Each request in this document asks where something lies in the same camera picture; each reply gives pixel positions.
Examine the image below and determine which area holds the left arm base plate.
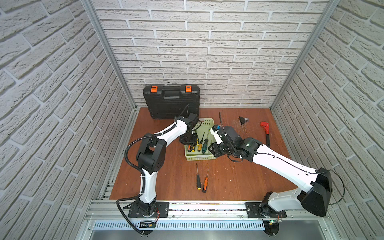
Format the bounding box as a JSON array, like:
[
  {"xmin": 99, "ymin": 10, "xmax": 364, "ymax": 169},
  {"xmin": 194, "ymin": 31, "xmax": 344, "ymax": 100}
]
[{"xmin": 128, "ymin": 202, "xmax": 170, "ymax": 218}]

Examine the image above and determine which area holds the green black screwdriver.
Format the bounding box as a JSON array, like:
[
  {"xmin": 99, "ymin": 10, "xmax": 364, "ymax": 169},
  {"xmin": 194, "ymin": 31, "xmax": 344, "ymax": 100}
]
[{"xmin": 202, "ymin": 139, "xmax": 209, "ymax": 154}]

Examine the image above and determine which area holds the black yellow-tip screwdriver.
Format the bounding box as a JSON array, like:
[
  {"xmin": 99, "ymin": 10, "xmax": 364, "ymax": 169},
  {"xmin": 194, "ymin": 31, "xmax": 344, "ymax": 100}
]
[{"xmin": 196, "ymin": 164, "xmax": 202, "ymax": 190}]

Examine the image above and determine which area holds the aluminium front rail frame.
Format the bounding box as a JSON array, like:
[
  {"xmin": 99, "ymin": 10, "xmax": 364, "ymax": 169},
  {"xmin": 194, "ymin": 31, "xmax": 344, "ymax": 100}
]
[{"xmin": 76, "ymin": 200, "xmax": 341, "ymax": 240}]

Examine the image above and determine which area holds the black plastic tool case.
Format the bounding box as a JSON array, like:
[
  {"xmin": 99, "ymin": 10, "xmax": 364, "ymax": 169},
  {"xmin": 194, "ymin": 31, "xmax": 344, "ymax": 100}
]
[{"xmin": 143, "ymin": 85, "xmax": 201, "ymax": 120}]

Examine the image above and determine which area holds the orange handled long screwdriver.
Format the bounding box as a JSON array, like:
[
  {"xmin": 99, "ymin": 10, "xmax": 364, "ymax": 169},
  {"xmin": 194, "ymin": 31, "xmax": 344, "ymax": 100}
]
[{"xmin": 202, "ymin": 168, "xmax": 210, "ymax": 193}]

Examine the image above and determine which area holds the light green plastic bin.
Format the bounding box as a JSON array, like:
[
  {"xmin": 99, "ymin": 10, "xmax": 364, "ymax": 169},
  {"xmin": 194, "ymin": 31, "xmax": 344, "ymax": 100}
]
[{"xmin": 184, "ymin": 118, "xmax": 216, "ymax": 161}]

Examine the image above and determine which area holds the yellow handled screwdriver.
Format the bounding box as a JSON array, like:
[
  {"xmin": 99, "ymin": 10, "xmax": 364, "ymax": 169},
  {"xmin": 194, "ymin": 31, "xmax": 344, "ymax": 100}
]
[{"xmin": 198, "ymin": 134, "xmax": 205, "ymax": 152}]

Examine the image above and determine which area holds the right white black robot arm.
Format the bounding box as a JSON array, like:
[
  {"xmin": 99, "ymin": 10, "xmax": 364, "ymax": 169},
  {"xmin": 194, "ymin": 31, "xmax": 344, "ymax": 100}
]
[{"xmin": 209, "ymin": 125, "xmax": 333, "ymax": 218}]

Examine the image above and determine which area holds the red pipe wrench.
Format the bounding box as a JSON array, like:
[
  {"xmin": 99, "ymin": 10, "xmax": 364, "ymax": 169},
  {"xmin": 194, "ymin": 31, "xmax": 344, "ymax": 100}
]
[{"xmin": 260, "ymin": 122, "xmax": 271, "ymax": 147}]

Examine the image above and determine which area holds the small black metal part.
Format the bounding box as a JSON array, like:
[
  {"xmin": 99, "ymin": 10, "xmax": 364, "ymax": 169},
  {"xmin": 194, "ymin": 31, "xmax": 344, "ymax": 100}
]
[{"xmin": 239, "ymin": 116, "xmax": 249, "ymax": 125}]

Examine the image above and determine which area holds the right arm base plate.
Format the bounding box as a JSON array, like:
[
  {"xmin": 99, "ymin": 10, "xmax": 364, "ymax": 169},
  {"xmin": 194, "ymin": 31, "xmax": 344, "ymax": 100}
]
[{"xmin": 245, "ymin": 202, "xmax": 287, "ymax": 219}]

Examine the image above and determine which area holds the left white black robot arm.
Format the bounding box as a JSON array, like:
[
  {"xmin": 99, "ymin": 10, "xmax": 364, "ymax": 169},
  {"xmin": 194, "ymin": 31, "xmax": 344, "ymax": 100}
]
[{"xmin": 116, "ymin": 105, "xmax": 199, "ymax": 236}]

